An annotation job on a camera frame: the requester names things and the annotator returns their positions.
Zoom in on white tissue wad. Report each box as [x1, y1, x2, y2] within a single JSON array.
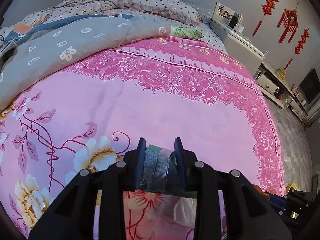
[[173, 197, 197, 227]]

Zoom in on small green wrapper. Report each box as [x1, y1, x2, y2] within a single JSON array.
[[141, 144, 198, 199]]

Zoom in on yellow rimmed trash bin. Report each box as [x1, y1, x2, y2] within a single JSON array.
[[285, 183, 298, 194]]

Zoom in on white tv stand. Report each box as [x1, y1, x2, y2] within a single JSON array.
[[287, 92, 311, 121]]

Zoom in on pink figurine on stand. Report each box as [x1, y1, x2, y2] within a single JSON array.
[[292, 85, 299, 94]]

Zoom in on white coffee table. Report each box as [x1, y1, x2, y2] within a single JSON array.
[[254, 61, 299, 109]]

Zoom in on yellow bowl ornament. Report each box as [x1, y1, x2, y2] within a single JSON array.
[[277, 69, 286, 79]]

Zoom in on pink floral bed cover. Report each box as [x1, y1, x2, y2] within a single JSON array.
[[1, 38, 285, 237]]

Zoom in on right red knot decoration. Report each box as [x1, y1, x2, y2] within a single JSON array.
[[284, 28, 310, 70]]

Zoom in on red knot decoration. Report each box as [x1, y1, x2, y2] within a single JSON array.
[[277, 9, 299, 43], [284, 28, 310, 70], [252, 0, 279, 37]]

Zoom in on grey patterned quilt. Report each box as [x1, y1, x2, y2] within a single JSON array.
[[1, 14, 171, 110]]

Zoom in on centre red knot decoration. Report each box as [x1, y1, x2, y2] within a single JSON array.
[[277, 9, 299, 43]]

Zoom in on white bedside cabinet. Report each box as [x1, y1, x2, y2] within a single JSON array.
[[209, 1, 265, 75]]

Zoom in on green floral pillow edge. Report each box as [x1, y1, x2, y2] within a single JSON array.
[[169, 27, 203, 39]]

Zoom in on black thermos bottle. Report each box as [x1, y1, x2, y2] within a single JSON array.
[[228, 12, 241, 30]]

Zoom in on left red knot decoration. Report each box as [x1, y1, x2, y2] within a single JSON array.
[[252, 0, 279, 37]]

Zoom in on polka dot crumpled duvet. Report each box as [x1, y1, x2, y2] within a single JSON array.
[[0, 0, 133, 38]]

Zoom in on polka dot pillow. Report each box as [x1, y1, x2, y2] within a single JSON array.
[[130, 0, 201, 26]]

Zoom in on wall mounted television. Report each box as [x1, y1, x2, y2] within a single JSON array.
[[299, 68, 320, 103]]

